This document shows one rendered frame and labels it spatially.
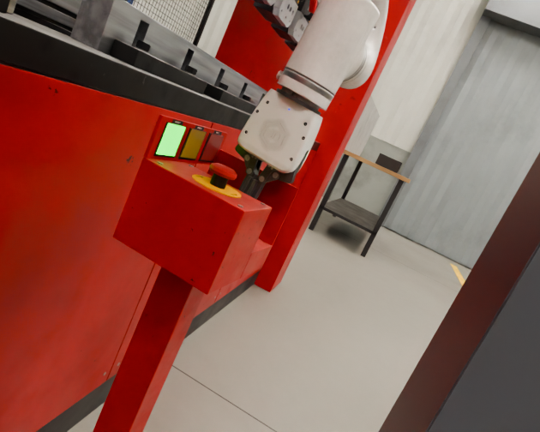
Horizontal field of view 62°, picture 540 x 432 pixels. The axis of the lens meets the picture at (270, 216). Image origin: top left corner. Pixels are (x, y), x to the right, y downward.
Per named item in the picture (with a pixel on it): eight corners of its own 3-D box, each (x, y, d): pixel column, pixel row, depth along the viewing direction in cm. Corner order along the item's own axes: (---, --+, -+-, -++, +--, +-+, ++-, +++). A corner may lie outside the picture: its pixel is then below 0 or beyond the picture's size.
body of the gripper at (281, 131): (266, 74, 65) (230, 142, 67) (326, 106, 62) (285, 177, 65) (282, 85, 72) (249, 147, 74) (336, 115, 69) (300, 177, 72)
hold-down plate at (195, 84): (133, 66, 78) (139, 49, 78) (108, 54, 79) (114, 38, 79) (203, 94, 107) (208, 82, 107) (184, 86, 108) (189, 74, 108)
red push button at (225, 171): (220, 196, 59) (231, 172, 59) (196, 183, 60) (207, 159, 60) (233, 196, 63) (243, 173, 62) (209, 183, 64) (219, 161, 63)
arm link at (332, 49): (303, 81, 73) (275, 61, 65) (345, 3, 70) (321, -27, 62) (344, 103, 69) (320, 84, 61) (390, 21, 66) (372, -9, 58)
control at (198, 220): (207, 295, 57) (264, 166, 54) (111, 237, 61) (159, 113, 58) (261, 268, 76) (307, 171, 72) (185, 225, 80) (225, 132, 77)
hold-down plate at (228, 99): (219, 101, 117) (224, 90, 116) (201, 93, 118) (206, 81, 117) (254, 115, 146) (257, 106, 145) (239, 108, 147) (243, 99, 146)
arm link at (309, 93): (274, 61, 64) (264, 80, 64) (327, 89, 62) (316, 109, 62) (291, 75, 72) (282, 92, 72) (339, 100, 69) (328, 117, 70)
